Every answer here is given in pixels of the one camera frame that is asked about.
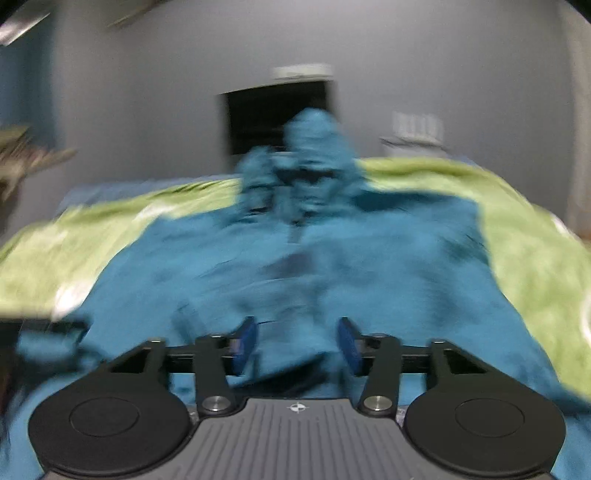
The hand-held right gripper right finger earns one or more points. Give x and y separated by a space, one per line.
348 345

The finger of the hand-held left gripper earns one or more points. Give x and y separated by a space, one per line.
51 330

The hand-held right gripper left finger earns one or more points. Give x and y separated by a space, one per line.
244 345

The teal garment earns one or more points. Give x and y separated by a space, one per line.
378 258

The blue bed sheet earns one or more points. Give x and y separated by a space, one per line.
120 189

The patterned cloth pile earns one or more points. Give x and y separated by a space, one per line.
27 159

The green blanket with white rings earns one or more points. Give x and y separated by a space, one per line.
521 258

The black television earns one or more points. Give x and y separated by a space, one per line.
263 120

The white router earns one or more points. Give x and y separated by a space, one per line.
418 124

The blue curtain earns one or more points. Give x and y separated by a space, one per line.
27 92

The white power strip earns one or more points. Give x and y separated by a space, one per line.
302 71

